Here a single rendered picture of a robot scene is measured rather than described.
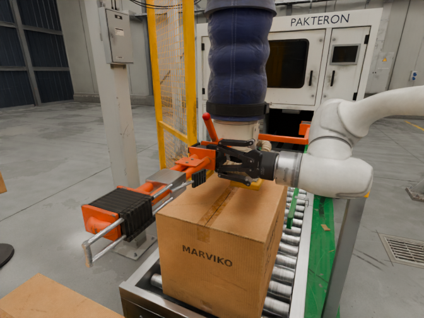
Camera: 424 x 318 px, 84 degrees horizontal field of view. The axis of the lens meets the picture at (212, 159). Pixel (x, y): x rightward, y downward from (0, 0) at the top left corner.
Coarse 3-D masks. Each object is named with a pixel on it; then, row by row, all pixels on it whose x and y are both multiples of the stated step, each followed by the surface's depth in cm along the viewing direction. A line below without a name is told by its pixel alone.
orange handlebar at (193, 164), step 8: (264, 136) 91; (272, 136) 90; (280, 136) 89; (288, 136) 89; (304, 136) 90; (184, 160) 61; (192, 160) 61; (200, 160) 61; (208, 160) 64; (176, 168) 58; (184, 168) 61; (192, 168) 57; (200, 168) 60; (144, 184) 49; (152, 192) 45; (168, 192) 48; (160, 200) 46; (88, 224) 36; (96, 224) 36; (104, 224) 36; (96, 232) 35; (112, 232) 36
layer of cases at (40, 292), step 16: (16, 288) 102; (32, 288) 102; (48, 288) 102; (64, 288) 102; (0, 304) 95; (16, 304) 95; (32, 304) 95; (48, 304) 95; (64, 304) 95; (80, 304) 95; (96, 304) 95
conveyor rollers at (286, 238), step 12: (288, 192) 182; (300, 192) 186; (288, 204) 166; (300, 204) 170; (300, 216) 154; (300, 228) 141; (288, 240) 133; (288, 252) 125; (288, 264) 116; (156, 276) 107; (276, 276) 110; (288, 276) 108; (276, 288) 102; (288, 288) 101; (168, 300) 96; (276, 300) 96; (276, 312) 94; (288, 312) 94
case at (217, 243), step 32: (192, 192) 99; (224, 192) 99; (256, 192) 99; (160, 224) 86; (192, 224) 80; (224, 224) 78; (256, 224) 78; (160, 256) 92; (192, 256) 85; (224, 256) 78; (256, 256) 73; (192, 288) 90; (224, 288) 83; (256, 288) 77
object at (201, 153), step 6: (198, 144) 73; (204, 144) 74; (192, 150) 68; (198, 150) 67; (204, 150) 66; (210, 150) 65; (198, 156) 67; (204, 156) 67; (210, 156) 66; (216, 156) 66; (222, 156) 71; (216, 162) 67; (222, 162) 69; (210, 168) 67
